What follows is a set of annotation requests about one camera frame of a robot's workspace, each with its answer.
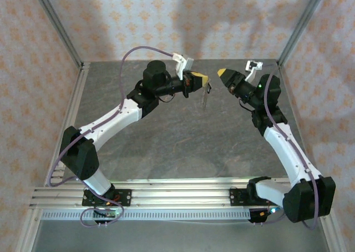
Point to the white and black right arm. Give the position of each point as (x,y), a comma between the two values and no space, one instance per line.
(283,146)

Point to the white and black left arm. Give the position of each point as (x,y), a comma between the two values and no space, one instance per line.
(111,121)

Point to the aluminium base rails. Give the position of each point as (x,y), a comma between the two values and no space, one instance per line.
(180,193)

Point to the small circuit board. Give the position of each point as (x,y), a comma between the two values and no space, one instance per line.
(108,213)
(273,209)

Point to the grey metal panel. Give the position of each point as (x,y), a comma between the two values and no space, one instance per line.
(180,238)

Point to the aluminium frame post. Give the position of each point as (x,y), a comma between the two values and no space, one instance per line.
(302,24)
(57,24)

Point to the aluminium side rail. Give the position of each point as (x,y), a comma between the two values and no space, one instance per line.
(72,110)

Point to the aluminium frame leg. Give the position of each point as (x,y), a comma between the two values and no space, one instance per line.
(27,229)
(334,235)

